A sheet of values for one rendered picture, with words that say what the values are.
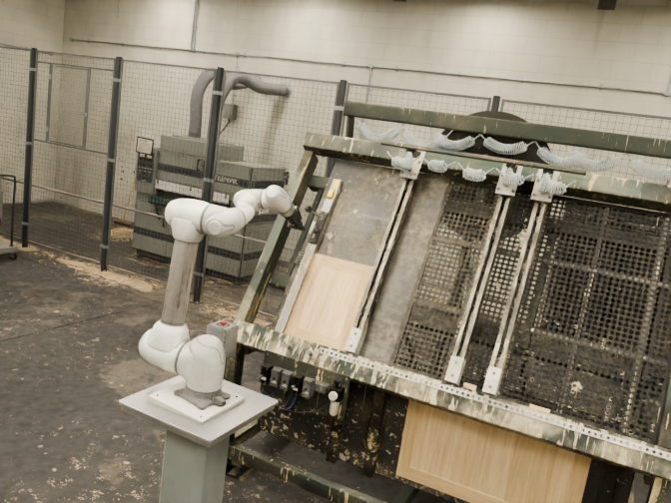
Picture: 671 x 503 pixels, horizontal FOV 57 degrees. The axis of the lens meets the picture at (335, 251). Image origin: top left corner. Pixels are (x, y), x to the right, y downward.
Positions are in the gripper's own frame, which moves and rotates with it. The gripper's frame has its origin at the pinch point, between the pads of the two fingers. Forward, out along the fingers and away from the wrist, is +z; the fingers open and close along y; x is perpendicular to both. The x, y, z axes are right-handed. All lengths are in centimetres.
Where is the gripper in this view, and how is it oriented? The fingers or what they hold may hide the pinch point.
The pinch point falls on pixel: (301, 227)
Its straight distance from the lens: 340.8
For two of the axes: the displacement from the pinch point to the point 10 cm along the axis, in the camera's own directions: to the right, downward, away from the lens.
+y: -3.4, 9.0, -2.9
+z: 2.9, 3.9, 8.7
